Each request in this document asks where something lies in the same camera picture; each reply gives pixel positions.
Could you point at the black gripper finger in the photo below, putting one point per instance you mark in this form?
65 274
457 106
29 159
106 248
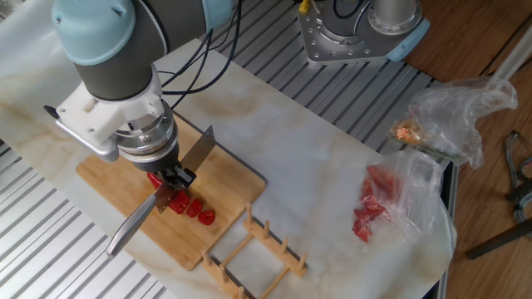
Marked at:
185 177
168 180

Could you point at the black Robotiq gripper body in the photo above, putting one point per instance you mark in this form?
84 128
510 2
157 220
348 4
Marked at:
160 164

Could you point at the steel kitchen knife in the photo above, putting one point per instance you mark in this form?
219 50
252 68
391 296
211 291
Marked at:
197 149

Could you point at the silver UR5 robot arm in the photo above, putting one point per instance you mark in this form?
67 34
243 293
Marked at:
116 70

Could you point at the large red chili chunk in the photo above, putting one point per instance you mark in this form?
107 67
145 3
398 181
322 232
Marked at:
179 202

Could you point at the red chili slice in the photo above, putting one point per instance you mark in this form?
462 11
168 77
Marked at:
194 207

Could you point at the small red chili tip piece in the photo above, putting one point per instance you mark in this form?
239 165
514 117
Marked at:
206 218

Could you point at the clear bag with chili pieces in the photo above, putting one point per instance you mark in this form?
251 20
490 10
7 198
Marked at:
407 195

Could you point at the bamboo cutting board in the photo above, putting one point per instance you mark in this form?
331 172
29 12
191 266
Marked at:
232 182

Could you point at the wooden peg rack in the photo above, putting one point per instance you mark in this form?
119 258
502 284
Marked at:
274 249

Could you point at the marble pattern table mat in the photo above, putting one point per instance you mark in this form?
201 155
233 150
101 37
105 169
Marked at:
311 158

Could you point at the yellow plug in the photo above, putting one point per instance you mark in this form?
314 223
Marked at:
304 6

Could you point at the clear bag with orange scraps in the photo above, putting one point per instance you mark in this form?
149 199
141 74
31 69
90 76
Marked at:
453 116

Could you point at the dark metal bar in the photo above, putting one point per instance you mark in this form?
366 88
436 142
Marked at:
498 240

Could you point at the aluminium profile beam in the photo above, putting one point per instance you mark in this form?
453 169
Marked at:
513 58

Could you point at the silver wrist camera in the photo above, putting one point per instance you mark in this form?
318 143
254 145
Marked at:
104 153

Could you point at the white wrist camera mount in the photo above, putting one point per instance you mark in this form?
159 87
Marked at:
104 116

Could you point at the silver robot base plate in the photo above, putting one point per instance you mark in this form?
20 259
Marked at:
332 45

